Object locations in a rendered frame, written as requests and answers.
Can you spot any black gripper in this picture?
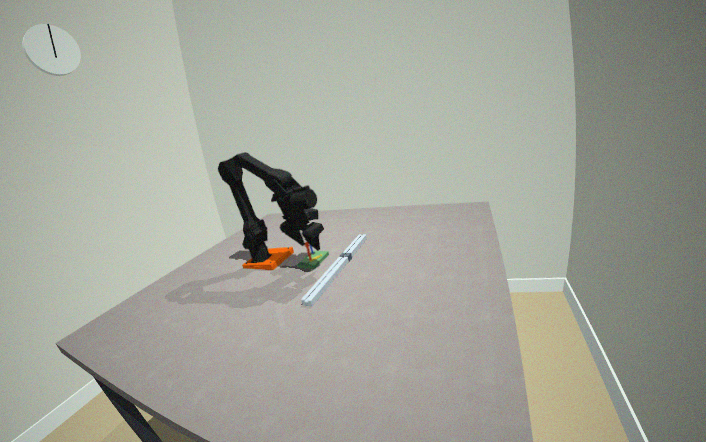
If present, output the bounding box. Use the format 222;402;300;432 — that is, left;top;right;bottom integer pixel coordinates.
280;209;324;251

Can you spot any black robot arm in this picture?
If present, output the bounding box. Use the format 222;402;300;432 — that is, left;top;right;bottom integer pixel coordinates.
218;152;318;263

